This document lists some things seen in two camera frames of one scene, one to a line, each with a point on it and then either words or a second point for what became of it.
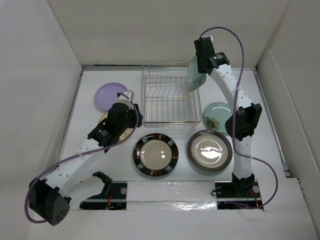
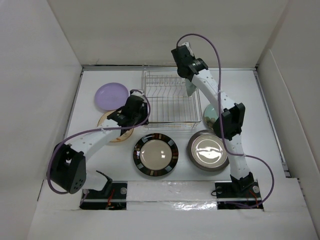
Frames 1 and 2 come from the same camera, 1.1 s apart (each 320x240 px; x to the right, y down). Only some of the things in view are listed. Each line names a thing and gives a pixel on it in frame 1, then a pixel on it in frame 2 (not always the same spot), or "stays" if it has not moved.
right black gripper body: [199, 67] -> [179, 72]
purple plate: [106, 94] stays
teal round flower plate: [215, 115] stays
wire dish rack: [167, 101] stays
